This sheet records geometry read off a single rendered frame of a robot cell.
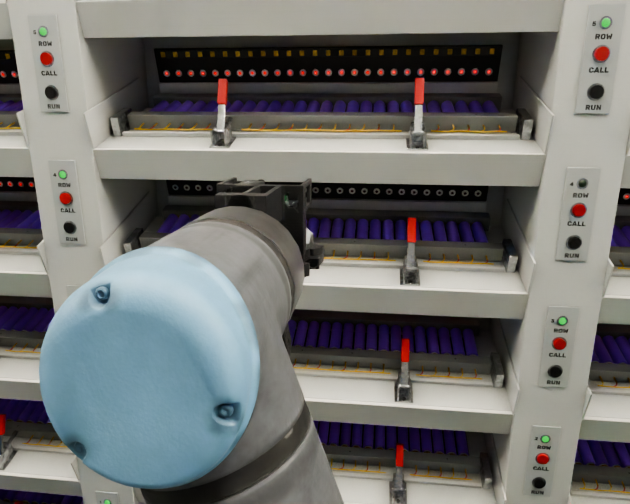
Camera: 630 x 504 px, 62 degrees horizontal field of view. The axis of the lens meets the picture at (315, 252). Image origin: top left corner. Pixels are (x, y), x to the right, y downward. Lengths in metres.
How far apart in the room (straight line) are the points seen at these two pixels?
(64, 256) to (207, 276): 0.65
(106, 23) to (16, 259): 0.40
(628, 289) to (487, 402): 0.25
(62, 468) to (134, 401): 0.87
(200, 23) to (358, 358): 0.54
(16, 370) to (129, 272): 0.82
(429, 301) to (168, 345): 0.58
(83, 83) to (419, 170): 0.46
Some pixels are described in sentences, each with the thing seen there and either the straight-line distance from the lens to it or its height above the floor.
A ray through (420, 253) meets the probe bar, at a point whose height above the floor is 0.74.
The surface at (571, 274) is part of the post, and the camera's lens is 0.78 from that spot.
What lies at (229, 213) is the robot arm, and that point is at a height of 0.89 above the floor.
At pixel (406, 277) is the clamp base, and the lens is 0.76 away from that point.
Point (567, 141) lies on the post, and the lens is 0.74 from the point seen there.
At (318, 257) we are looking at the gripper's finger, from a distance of 0.46.
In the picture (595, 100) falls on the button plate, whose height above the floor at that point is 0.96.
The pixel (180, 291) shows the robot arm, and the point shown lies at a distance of 0.21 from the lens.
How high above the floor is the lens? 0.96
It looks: 16 degrees down
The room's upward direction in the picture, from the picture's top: straight up
